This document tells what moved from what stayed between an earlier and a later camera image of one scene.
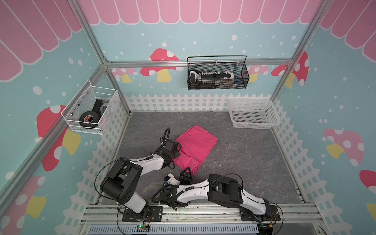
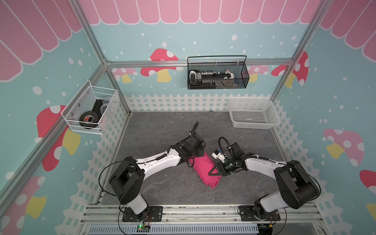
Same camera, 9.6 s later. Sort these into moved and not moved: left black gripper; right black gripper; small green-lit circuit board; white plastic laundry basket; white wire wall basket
Moved: left black gripper; right black gripper
Not moved: small green-lit circuit board; white plastic laundry basket; white wire wall basket
